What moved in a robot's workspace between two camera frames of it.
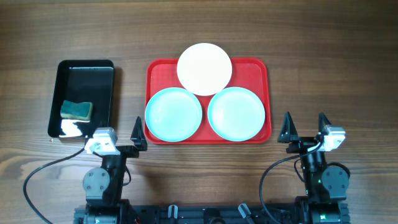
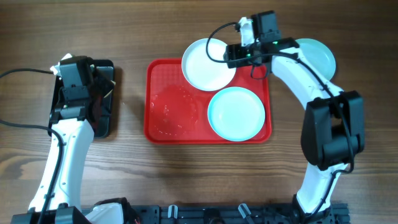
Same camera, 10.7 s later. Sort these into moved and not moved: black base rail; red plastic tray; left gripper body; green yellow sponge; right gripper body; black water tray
Moved: right gripper body; green yellow sponge; left gripper body
Not moved: red plastic tray; black water tray; black base rail
